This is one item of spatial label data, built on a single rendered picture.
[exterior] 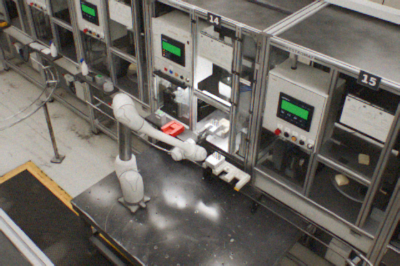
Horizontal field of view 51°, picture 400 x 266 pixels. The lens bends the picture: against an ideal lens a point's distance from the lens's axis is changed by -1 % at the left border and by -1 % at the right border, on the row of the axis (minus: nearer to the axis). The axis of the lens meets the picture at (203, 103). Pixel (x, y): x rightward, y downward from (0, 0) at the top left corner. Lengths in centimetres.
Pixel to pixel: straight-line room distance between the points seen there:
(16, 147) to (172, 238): 261
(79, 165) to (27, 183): 55
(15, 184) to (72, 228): 89
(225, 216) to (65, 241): 155
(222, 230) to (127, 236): 69
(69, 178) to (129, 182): 155
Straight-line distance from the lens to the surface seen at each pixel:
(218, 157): 335
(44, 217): 436
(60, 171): 477
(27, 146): 519
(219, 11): 306
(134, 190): 323
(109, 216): 334
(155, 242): 316
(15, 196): 464
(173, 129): 362
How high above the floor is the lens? 323
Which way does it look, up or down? 36 degrees down
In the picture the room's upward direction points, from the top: 1 degrees clockwise
